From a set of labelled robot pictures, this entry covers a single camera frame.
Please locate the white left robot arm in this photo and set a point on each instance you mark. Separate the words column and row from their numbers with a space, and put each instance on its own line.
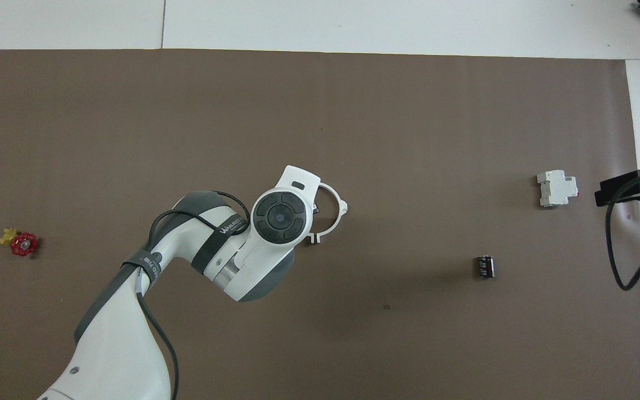
column 109, row 333

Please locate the white circuit breaker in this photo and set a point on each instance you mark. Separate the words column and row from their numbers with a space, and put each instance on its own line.
column 556, row 189

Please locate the brown paper table mat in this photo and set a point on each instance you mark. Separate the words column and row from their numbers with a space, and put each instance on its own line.
column 409, row 139

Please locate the black cylindrical capacitor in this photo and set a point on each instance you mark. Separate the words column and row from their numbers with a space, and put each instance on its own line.
column 484, row 266

